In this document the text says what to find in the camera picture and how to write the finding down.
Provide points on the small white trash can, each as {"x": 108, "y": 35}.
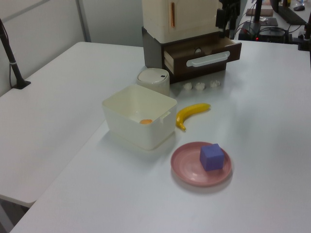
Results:
{"x": 153, "y": 81}

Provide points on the yellow banana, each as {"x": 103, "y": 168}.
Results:
{"x": 192, "y": 109}

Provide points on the black flat electronic device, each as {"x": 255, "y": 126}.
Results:
{"x": 273, "y": 35}

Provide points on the white plastic storage box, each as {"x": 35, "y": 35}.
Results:
{"x": 145, "y": 136}

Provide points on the dark brown stand pole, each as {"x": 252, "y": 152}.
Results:
{"x": 258, "y": 11}

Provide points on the brown desk mat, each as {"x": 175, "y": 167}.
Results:
{"x": 271, "y": 21}

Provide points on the toasted bread piece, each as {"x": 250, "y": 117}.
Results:
{"x": 146, "y": 121}

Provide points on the brown drawer cabinet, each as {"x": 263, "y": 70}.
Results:
{"x": 153, "y": 48}

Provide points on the purple cube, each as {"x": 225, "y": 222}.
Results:
{"x": 212, "y": 157}

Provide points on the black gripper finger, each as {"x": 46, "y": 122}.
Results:
{"x": 220, "y": 18}
{"x": 232, "y": 20}

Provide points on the black camera pole with base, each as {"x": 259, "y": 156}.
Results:
{"x": 11, "y": 60}

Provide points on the crumpled white paper ball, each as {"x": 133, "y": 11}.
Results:
{"x": 187, "y": 86}
{"x": 215, "y": 84}
{"x": 200, "y": 86}

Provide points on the cream toy fridge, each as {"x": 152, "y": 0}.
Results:
{"x": 189, "y": 17}

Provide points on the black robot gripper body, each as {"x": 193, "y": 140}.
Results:
{"x": 229, "y": 4}

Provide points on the black box with red light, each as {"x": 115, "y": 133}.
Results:
{"x": 249, "y": 30}

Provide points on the black keyboard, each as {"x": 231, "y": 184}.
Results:
{"x": 290, "y": 13}

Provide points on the black table clamp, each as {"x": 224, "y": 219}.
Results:
{"x": 305, "y": 41}

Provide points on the pink plate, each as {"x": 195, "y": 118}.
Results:
{"x": 187, "y": 170}

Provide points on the black computer mouse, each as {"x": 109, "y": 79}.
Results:
{"x": 299, "y": 8}

